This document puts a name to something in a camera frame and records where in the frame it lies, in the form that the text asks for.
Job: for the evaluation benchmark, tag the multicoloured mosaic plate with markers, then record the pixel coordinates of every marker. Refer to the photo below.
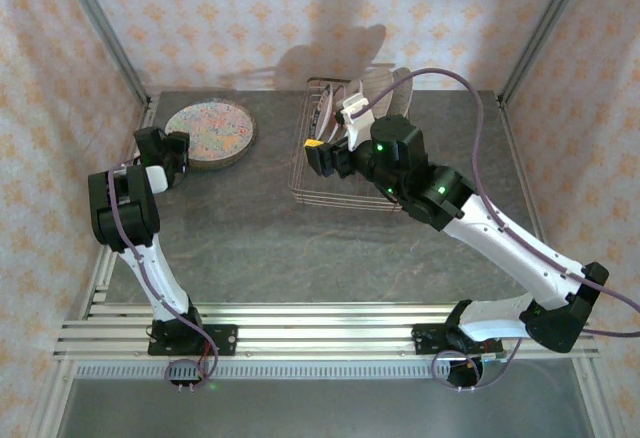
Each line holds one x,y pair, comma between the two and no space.
215,128

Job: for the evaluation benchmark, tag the white plate red strawberries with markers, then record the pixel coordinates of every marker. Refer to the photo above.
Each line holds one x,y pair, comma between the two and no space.
354,86

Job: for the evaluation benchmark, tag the plaid striped plate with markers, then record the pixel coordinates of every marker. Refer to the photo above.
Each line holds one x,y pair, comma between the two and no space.
380,80

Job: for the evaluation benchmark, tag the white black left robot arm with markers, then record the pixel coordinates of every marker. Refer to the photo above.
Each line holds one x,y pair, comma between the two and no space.
165,283

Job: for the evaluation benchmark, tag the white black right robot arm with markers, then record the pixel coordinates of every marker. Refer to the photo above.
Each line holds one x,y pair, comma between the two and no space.
510,248

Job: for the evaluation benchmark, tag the dark electronics module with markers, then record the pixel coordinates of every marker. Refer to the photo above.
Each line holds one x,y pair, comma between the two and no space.
465,373

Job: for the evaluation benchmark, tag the grey metal shelf panel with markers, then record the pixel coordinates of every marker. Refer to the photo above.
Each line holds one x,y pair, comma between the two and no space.
325,408

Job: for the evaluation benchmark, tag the aluminium table side rail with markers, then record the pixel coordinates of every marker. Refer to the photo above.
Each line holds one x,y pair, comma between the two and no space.
517,148
148,115

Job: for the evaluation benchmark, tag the aluminium frame post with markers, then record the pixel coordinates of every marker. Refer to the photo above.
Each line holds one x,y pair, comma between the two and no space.
104,33
542,33

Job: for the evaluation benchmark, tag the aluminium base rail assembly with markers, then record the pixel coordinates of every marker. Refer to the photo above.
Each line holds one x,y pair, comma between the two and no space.
325,328

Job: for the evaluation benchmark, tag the aluminium frame leg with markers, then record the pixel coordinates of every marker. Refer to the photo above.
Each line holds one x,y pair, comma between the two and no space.
49,418
595,408

